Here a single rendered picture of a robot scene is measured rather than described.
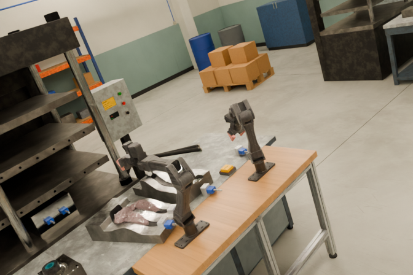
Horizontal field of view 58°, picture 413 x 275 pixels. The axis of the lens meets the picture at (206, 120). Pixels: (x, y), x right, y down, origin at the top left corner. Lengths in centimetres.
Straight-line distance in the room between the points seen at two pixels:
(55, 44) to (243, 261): 185
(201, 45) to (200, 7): 181
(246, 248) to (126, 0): 782
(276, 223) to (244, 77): 423
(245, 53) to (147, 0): 384
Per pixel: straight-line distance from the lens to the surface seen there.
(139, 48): 961
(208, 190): 220
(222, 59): 722
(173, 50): 1011
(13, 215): 254
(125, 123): 293
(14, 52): 245
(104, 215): 227
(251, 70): 682
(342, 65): 591
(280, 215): 293
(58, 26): 258
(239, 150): 253
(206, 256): 180
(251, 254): 272
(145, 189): 243
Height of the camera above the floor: 189
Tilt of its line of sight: 18 degrees down
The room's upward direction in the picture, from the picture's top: 19 degrees counter-clockwise
